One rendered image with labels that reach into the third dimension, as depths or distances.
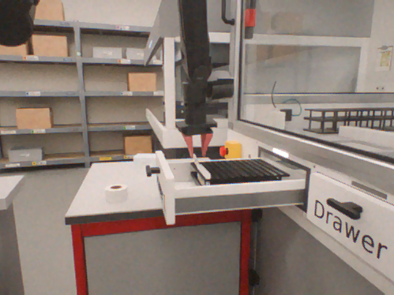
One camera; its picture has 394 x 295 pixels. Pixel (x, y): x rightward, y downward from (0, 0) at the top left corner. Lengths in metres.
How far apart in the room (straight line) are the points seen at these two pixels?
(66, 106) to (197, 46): 4.33
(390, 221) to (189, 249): 0.63
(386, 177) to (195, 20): 0.45
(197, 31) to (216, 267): 0.75
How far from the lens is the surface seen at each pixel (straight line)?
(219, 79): 0.74
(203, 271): 1.06
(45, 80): 4.93
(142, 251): 0.99
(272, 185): 0.72
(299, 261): 0.87
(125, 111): 4.92
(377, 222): 0.58
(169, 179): 0.62
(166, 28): 1.57
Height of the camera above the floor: 1.11
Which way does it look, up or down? 12 degrees down
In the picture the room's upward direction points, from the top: straight up
